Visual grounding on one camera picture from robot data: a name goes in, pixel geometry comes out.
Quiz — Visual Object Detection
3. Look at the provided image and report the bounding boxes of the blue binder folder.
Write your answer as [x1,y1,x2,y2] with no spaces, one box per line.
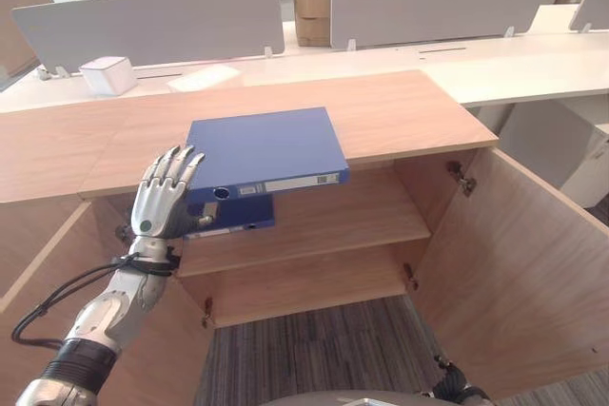
[183,106,351,202]

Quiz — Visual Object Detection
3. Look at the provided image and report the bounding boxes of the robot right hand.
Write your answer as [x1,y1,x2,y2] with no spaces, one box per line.
[430,354,491,406]

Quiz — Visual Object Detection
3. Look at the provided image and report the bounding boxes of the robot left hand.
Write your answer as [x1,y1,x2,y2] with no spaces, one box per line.
[130,144,214,240]

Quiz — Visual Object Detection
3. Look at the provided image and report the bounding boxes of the grey desk divider panel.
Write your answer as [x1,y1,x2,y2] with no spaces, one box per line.
[568,0,609,33]
[10,0,286,75]
[329,0,553,50]

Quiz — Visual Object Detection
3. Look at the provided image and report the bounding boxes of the white desk pedestal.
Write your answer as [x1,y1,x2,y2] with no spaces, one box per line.
[499,101,609,210]

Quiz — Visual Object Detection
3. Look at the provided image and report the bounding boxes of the wooden cabinet door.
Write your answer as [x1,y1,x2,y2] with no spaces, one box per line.
[0,200,214,406]
[403,147,609,401]

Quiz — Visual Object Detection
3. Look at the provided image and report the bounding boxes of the brown cardboard box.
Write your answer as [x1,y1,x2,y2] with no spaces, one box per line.
[293,0,333,48]

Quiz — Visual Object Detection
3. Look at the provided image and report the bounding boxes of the blue binder with metal clip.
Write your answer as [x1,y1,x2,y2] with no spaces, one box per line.
[183,193,276,240]

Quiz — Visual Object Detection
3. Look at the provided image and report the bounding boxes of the white square box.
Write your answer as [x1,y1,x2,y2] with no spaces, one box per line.
[78,56,139,97]

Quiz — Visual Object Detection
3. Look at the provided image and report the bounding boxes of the white paper sheet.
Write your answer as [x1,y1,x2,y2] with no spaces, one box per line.
[166,63,241,93]

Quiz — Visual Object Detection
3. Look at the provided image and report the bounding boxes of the wooden cabinet shelf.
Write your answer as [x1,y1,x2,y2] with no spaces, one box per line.
[175,185,432,279]

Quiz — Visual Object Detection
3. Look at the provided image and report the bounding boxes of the wooden office cabinet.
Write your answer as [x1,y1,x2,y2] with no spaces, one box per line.
[0,68,609,406]

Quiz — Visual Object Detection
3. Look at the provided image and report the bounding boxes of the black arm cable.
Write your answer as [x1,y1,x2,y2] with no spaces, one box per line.
[10,253,177,349]

